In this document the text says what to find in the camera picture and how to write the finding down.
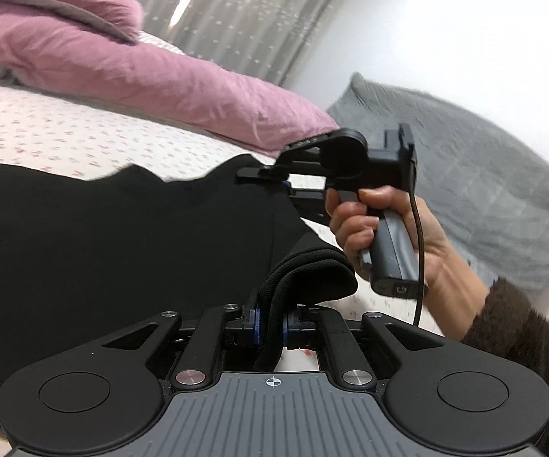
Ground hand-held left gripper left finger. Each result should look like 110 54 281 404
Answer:
101 290 262 390

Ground grey pillow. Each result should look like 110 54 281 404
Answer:
324 72 549 302

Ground person's right hand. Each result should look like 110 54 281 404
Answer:
328 185 451 298

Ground black cable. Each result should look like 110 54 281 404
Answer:
409 189 428 328

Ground grey patterned curtain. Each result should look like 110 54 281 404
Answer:
105 0 365 87

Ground pink duvet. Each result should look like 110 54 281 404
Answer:
0 0 339 157

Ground person's right forearm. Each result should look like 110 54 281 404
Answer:
423 243 549 457

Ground floral white bed sheet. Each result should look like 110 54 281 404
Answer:
0 31 447 457

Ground black pants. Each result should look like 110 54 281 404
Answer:
0 156 357 420

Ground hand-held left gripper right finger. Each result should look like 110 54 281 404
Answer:
282 304 447 390

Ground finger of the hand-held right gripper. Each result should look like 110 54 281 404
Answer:
235 129 335 182
280 177 338 225

